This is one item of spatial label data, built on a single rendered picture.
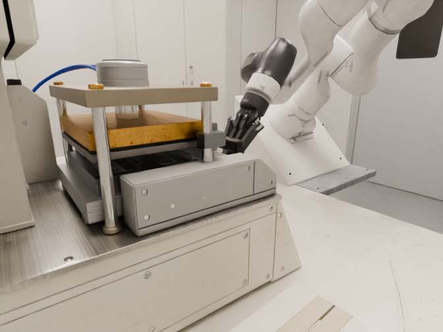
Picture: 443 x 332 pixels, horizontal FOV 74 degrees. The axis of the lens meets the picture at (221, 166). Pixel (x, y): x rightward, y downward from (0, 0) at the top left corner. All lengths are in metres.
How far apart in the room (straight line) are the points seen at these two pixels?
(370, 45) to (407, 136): 2.55
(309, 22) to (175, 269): 0.64
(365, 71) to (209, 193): 0.75
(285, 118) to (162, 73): 1.84
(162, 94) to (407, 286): 0.55
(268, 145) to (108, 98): 0.84
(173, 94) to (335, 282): 0.46
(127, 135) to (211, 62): 2.77
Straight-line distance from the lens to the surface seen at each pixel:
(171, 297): 0.46
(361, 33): 0.99
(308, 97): 1.13
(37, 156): 0.66
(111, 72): 0.48
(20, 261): 0.40
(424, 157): 3.47
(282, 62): 0.84
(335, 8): 0.80
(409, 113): 3.47
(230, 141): 0.56
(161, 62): 2.86
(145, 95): 0.38
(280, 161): 1.12
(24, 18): 0.33
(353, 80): 1.07
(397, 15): 0.82
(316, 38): 0.83
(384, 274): 0.70
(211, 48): 3.17
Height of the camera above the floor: 1.12
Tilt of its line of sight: 17 degrees down
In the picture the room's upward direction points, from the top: straight up
